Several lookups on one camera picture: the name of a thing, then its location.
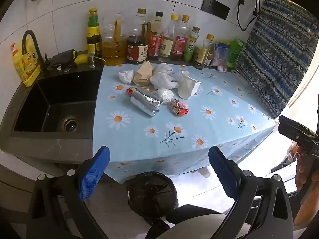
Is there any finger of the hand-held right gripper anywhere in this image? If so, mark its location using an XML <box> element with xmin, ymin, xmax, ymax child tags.
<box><xmin>278</xmin><ymin>124</ymin><xmax>314</xmax><ymax>144</ymax></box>
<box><xmin>279</xmin><ymin>115</ymin><xmax>318</xmax><ymax>138</ymax></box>

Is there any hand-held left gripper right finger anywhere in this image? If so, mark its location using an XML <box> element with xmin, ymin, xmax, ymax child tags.
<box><xmin>208</xmin><ymin>146</ymin><xmax>294</xmax><ymax>239</ymax></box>

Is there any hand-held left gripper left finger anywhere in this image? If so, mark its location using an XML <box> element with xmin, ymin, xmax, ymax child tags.
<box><xmin>26</xmin><ymin>146</ymin><xmax>111</xmax><ymax>239</ymax></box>

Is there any black bagged waste bin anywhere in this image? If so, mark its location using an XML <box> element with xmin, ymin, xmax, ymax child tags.
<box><xmin>127</xmin><ymin>171</ymin><xmax>179</xmax><ymax>221</ymax></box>

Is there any person's right hand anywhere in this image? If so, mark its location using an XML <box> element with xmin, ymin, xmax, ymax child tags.
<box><xmin>296</xmin><ymin>146</ymin><xmax>319</xmax><ymax>227</ymax></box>

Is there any daisy print blue tablecloth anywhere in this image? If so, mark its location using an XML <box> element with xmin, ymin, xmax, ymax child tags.
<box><xmin>93</xmin><ymin>62</ymin><xmax>283</xmax><ymax>184</ymax></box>

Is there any person's beige clothing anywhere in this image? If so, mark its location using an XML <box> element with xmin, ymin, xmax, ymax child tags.
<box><xmin>172</xmin><ymin>211</ymin><xmax>251</xmax><ymax>239</ymax></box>

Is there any person's dark trouser leg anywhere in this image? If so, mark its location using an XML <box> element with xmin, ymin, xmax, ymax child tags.
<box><xmin>145</xmin><ymin>204</ymin><xmax>226</xmax><ymax>239</ymax></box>

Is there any blue patterned woven cloth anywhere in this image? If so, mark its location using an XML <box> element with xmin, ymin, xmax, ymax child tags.
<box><xmin>235</xmin><ymin>0</ymin><xmax>319</xmax><ymax>120</ymax></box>

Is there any crumpled red snack wrapper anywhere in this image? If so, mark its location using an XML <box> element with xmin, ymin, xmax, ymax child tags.
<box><xmin>170</xmin><ymin>99</ymin><xmax>189</xmax><ymax>117</ymax></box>

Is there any black kitchen sink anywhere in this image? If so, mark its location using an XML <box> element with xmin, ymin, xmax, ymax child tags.
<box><xmin>0</xmin><ymin>66</ymin><xmax>104</xmax><ymax>164</ymax></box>

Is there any silver foil packet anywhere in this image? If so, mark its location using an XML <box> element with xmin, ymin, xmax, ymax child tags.
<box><xmin>130</xmin><ymin>88</ymin><xmax>164</xmax><ymax>117</ymax></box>

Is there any white paper cup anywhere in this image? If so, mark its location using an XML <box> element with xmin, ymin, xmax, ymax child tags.
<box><xmin>177</xmin><ymin>71</ymin><xmax>201</xmax><ymax>100</ymax></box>

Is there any green seasoning packet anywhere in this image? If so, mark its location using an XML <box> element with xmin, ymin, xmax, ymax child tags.
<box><xmin>227</xmin><ymin>39</ymin><xmax>247</xmax><ymax>72</ymax></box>

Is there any crumpled clear plastic film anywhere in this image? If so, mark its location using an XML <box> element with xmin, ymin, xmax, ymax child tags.
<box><xmin>157</xmin><ymin>88</ymin><xmax>174</xmax><ymax>103</ymax></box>

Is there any crumpled white tissue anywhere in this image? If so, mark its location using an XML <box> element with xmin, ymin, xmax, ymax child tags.
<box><xmin>119</xmin><ymin>69</ymin><xmax>135</xmax><ymax>84</ymax></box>

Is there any blue white seasoning bag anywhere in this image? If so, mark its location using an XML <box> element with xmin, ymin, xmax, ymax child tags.
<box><xmin>213</xmin><ymin>42</ymin><xmax>230</xmax><ymax>70</ymax></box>

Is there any white knit cloth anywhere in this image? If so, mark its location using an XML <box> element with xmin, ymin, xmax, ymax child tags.
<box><xmin>150</xmin><ymin>72</ymin><xmax>180</xmax><ymax>90</ymax></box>

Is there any crushed beige paper cup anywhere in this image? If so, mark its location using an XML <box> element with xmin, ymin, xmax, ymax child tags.
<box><xmin>133</xmin><ymin>61</ymin><xmax>153</xmax><ymax>85</ymax></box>

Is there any metal soap pump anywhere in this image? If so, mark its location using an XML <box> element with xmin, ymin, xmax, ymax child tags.
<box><xmin>87</xmin><ymin>52</ymin><xmax>106</xmax><ymax>69</ymax></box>

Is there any yellow sponge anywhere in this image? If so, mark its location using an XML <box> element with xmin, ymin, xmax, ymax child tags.
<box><xmin>73</xmin><ymin>51</ymin><xmax>89</xmax><ymax>64</ymax></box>

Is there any small yellow cap bottle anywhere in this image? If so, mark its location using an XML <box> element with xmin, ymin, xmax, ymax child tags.
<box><xmin>195</xmin><ymin>33</ymin><xmax>215</xmax><ymax>70</ymax></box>

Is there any large clear oil jug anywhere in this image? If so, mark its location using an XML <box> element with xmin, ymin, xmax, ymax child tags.
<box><xmin>101</xmin><ymin>14</ymin><xmax>127</xmax><ymax>66</ymax></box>

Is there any yellow dish soap bottle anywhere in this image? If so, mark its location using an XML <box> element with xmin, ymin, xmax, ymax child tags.
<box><xmin>10</xmin><ymin>38</ymin><xmax>42</xmax><ymax>88</ymax></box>

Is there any green label sauce bottle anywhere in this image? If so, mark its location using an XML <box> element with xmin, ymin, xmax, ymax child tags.
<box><xmin>184</xmin><ymin>26</ymin><xmax>200</xmax><ymax>63</ymax></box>

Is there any dark soy sauce jug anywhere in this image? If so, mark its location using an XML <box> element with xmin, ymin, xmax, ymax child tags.
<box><xmin>126</xmin><ymin>8</ymin><xmax>150</xmax><ymax>64</ymax></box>

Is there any red label gold cap bottle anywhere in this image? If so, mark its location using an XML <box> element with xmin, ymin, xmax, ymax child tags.
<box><xmin>171</xmin><ymin>15</ymin><xmax>190</xmax><ymax>61</ymax></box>

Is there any clear bottle yellow cap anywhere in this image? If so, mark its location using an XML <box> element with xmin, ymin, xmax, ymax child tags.
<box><xmin>159</xmin><ymin>14</ymin><xmax>179</xmax><ymax>62</ymax></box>

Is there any red label black cap bottle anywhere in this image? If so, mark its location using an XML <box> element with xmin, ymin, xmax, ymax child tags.
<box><xmin>148</xmin><ymin>11</ymin><xmax>164</xmax><ymax>58</ymax></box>

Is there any black faucet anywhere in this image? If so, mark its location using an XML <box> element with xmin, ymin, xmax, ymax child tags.
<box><xmin>21</xmin><ymin>29</ymin><xmax>54</xmax><ymax>72</ymax></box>

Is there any black power cable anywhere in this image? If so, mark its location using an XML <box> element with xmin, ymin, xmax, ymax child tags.
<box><xmin>237</xmin><ymin>0</ymin><xmax>261</xmax><ymax>32</ymax></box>

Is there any black wall outlet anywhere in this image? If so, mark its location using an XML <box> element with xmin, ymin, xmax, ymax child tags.
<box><xmin>201</xmin><ymin>0</ymin><xmax>231</xmax><ymax>21</ymax></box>

